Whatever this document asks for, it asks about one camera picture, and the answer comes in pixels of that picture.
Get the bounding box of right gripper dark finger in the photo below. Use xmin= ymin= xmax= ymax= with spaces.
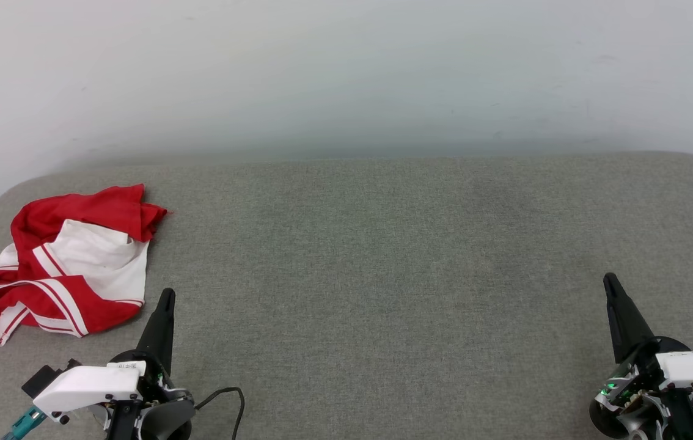
xmin=603 ymin=273 xmax=656 ymax=365

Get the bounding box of red and white basketball jersey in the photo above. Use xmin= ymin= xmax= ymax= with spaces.
xmin=0 ymin=183 xmax=168 ymax=348

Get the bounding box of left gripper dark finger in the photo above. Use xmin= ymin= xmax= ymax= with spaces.
xmin=136 ymin=288 xmax=176 ymax=375

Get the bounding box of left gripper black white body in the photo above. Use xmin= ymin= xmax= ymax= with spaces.
xmin=34 ymin=350 xmax=194 ymax=440

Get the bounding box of grey fabric sofa cushion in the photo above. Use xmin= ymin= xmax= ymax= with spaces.
xmin=0 ymin=152 xmax=693 ymax=440

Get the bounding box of thin black cable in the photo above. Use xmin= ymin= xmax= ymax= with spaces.
xmin=194 ymin=387 xmax=245 ymax=440

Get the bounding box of teal cable connector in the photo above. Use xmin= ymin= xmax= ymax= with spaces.
xmin=1 ymin=406 xmax=48 ymax=440

